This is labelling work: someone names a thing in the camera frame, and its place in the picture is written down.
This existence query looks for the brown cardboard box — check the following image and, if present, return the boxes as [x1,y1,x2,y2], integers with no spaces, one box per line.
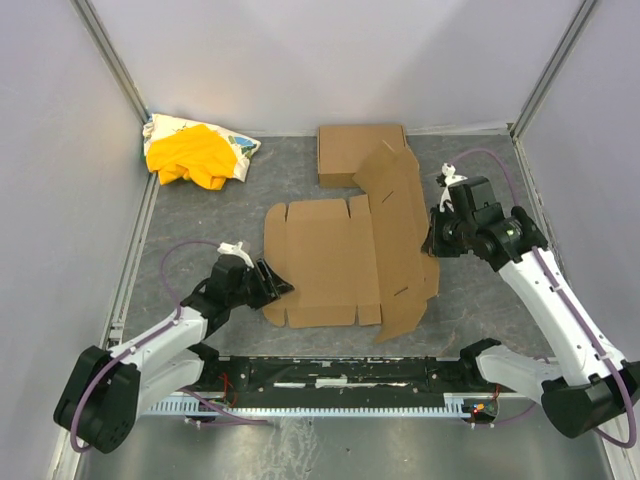
[317,124,407,188]
[263,143,440,343]

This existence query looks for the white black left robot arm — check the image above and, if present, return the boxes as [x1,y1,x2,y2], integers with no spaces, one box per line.
[53,253,295,453]

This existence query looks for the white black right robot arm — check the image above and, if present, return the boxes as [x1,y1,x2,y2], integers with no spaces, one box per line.
[423,171,639,449]

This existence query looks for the folded brown cardboard box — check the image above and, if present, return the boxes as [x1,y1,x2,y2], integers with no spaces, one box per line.
[317,124,407,188]

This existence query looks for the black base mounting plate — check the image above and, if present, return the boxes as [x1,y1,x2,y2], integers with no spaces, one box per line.
[187,356,507,406]

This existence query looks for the white patterned cloth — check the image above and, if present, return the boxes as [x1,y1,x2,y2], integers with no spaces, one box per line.
[142,113,261,182]

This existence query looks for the yellow cloth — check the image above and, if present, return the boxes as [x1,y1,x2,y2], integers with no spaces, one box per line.
[146,125,238,190]

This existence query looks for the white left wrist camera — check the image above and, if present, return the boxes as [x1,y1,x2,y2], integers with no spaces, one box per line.
[217,241,254,268]

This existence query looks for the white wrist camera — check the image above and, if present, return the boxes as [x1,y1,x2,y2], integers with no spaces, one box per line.
[217,241,254,268]
[436,163,467,212]

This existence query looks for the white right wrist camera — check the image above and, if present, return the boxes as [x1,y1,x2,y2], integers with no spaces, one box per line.
[436,163,467,212]

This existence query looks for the light blue slotted cable duct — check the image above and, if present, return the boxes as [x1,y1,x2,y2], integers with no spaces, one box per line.
[143,386,493,419]

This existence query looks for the left aluminium floor rail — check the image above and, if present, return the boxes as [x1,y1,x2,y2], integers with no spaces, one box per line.
[45,174,159,479]

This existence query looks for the aluminium floor rail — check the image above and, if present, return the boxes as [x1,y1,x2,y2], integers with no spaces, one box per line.
[45,174,159,479]
[513,137,636,479]

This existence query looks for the right aluminium frame post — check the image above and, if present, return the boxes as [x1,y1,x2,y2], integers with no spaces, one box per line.
[509,0,601,140]

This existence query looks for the aluminium frame post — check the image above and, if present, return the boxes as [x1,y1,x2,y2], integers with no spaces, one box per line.
[509,0,601,140]
[70,0,150,124]

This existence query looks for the right aluminium floor rail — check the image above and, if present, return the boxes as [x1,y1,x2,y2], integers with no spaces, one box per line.
[513,137,636,479]

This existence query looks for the left aluminium frame post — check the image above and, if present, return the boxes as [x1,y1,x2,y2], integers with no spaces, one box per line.
[70,0,150,124]

